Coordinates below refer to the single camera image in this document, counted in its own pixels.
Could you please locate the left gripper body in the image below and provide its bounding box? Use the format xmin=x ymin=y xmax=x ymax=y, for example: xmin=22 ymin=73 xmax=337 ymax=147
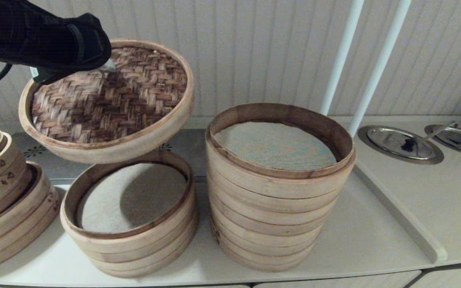
xmin=78 ymin=13 xmax=112 ymax=72

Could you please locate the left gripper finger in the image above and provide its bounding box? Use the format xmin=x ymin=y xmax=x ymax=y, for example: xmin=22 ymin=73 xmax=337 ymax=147
xmin=98 ymin=59 xmax=117 ymax=75

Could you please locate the woven bamboo steamer lid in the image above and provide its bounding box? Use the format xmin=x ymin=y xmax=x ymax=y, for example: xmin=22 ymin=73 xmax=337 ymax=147
xmin=18 ymin=39 xmax=194 ymax=164

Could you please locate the beige steamer cloth liner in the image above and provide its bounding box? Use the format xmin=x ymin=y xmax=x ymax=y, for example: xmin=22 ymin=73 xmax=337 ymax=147
xmin=76 ymin=162 xmax=187 ymax=234
xmin=214 ymin=122 xmax=337 ymax=171

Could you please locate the small marked bamboo steamer basket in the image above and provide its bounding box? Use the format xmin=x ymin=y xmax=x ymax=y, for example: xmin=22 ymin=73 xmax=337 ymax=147
xmin=0 ymin=128 xmax=28 ymax=202

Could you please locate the large marked bamboo steamer basket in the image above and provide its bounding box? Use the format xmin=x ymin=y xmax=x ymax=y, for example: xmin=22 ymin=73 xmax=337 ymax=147
xmin=0 ymin=162 xmax=61 ymax=273

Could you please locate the round steel pot lid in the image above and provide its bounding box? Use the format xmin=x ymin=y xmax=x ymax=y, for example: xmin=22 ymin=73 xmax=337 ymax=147
xmin=357 ymin=125 xmax=445 ymax=165
xmin=424 ymin=124 xmax=461 ymax=161

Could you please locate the white metal pole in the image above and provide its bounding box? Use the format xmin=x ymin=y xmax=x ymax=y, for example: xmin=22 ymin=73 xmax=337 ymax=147
xmin=320 ymin=0 xmax=365 ymax=117
xmin=348 ymin=0 xmax=412 ymax=139

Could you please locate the white counter tray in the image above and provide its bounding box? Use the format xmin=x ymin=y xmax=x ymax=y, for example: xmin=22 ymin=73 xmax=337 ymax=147
xmin=0 ymin=160 xmax=448 ymax=287

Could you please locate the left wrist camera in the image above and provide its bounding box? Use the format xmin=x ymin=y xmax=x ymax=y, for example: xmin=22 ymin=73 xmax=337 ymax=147
xmin=30 ymin=66 xmax=71 ymax=85

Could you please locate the steel ladle handle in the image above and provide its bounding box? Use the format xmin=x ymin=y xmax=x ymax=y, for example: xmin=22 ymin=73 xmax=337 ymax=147
xmin=401 ymin=121 xmax=459 ymax=152

